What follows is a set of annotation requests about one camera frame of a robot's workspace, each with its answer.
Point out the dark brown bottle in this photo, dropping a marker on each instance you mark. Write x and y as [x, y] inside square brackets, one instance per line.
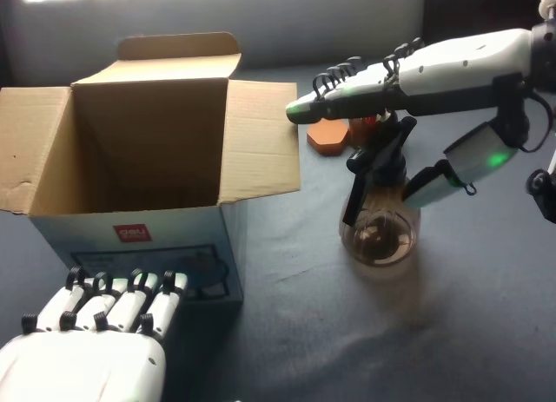
[382, 241]

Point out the grey table cloth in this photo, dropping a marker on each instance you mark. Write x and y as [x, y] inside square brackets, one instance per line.
[304, 332]

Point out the toy chocolate cake with strawberry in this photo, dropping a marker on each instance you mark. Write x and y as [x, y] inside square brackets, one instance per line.
[357, 133]

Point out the open cardboard box blue base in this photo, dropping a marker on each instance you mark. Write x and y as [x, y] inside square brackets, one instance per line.
[130, 137]

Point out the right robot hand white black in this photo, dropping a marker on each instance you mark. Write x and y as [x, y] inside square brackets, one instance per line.
[456, 63]

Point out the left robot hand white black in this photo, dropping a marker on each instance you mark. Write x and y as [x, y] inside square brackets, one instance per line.
[78, 363]

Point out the orange hexagon block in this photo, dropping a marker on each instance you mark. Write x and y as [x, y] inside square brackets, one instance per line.
[328, 135]

